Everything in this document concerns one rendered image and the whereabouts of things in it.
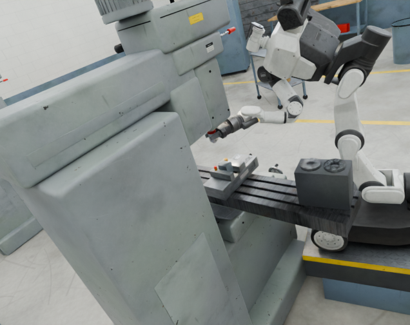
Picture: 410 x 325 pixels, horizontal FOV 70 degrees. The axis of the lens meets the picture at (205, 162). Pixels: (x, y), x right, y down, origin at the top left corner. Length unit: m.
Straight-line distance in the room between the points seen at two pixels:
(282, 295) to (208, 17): 1.62
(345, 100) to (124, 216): 1.17
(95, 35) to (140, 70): 7.77
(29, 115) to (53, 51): 7.37
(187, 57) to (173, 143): 0.40
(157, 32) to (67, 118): 0.47
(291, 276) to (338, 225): 0.82
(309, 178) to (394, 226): 0.68
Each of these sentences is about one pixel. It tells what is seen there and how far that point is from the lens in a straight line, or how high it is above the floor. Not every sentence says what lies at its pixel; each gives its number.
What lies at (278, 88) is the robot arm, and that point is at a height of 1.33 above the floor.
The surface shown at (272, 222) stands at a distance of 1.97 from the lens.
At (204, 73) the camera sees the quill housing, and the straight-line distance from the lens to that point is 1.39.
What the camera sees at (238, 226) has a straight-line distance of 1.61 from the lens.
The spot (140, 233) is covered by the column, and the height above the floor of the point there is 1.27.
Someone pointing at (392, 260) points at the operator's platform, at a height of 0.40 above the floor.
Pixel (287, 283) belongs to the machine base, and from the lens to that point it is 2.10.
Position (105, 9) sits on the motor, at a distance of 1.22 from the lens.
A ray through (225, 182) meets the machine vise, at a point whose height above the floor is 1.00.
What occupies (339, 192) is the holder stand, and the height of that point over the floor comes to 1.02.
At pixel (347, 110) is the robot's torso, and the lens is 1.67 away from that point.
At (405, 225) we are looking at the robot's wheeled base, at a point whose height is 0.57.
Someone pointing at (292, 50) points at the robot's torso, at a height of 1.56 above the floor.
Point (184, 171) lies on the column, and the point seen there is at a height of 1.34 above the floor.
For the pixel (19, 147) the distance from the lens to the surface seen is 0.93.
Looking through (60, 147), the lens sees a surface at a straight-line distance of 0.97.
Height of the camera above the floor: 1.88
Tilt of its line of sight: 28 degrees down
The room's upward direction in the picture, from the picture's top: 18 degrees counter-clockwise
